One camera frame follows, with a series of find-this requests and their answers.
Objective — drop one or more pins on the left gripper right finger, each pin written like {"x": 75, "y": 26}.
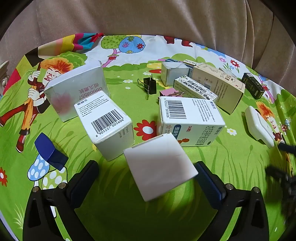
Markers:
{"x": 252, "y": 222}

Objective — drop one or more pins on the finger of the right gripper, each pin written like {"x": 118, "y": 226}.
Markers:
{"x": 279, "y": 175}
{"x": 287, "y": 148}

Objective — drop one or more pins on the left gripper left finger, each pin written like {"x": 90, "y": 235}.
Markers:
{"x": 39, "y": 223}

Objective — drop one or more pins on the white plastic charger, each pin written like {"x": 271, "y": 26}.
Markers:
{"x": 262, "y": 125}

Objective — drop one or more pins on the dark blue small box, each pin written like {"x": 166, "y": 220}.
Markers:
{"x": 49, "y": 152}

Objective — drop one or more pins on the black small box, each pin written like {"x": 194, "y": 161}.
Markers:
{"x": 253, "y": 86}

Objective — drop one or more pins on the white barcode medicine box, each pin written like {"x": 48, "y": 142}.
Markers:
{"x": 107, "y": 125}

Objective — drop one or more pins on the beige kraft box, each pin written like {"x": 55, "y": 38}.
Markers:
{"x": 229, "y": 90}

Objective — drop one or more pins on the plain white box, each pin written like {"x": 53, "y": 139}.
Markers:
{"x": 158, "y": 165}

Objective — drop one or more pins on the white medicine box orange print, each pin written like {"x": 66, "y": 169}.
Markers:
{"x": 192, "y": 121}

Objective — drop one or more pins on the large white silver box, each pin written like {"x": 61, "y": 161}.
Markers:
{"x": 71, "y": 87}

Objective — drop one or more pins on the long white barcode box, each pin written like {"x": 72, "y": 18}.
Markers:
{"x": 192, "y": 89}

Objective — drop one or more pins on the pink binder clip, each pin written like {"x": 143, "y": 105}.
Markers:
{"x": 171, "y": 92}

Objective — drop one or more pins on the black binder clip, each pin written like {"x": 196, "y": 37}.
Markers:
{"x": 149, "y": 85}

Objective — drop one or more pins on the small silver white box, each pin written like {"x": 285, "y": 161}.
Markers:
{"x": 172, "y": 70}

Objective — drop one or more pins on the beige curtain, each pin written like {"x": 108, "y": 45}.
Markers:
{"x": 245, "y": 30}

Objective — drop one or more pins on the colourful cartoon tablecloth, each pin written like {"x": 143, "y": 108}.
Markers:
{"x": 114, "y": 208}

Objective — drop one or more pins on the cream cabinet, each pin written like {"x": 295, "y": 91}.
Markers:
{"x": 3, "y": 76}

